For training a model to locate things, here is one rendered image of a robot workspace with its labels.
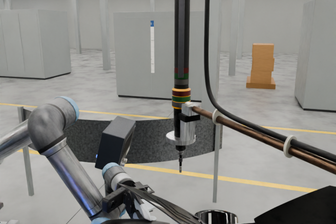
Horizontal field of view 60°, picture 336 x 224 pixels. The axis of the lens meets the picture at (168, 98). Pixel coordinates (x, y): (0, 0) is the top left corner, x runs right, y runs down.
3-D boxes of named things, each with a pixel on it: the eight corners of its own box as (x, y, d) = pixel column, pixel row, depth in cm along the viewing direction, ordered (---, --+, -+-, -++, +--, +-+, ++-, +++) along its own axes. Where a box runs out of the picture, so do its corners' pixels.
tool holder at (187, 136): (206, 145, 67) (207, 103, 64) (180, 151, 63) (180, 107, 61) (185, 132, 74) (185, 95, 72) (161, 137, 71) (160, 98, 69)
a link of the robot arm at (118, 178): (111, 174, 103) (110, 195, 104) (116, 180, 99) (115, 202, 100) (131, 171, 107) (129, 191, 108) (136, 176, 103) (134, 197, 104)
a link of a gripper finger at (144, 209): (165, 207, 85) (150, 194, 93) (147, 212, 82) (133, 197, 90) (165, 217, 86) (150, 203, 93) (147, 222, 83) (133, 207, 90)
